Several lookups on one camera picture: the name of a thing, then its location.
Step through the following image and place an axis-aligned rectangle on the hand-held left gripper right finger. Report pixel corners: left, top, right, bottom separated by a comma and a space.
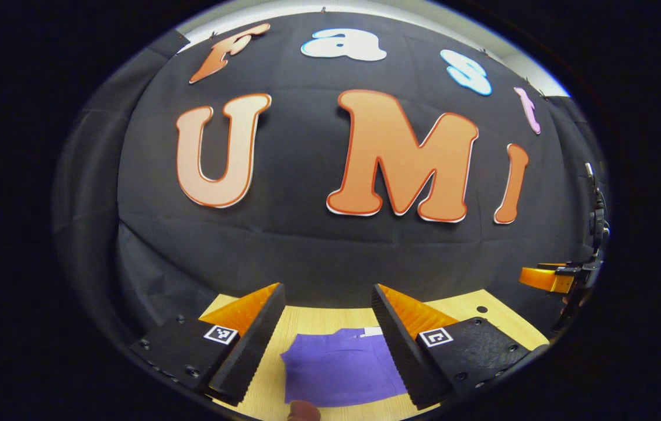
372, 284, 544, 410

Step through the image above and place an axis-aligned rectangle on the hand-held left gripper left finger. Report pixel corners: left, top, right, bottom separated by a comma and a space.
130, 282, 286, 407

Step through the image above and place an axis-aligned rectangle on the purple button shirt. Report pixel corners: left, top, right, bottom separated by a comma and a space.
281, 327, 408, 408

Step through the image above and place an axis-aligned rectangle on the black backdrop cloth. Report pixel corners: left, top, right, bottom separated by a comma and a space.
53, 12, 608, 346

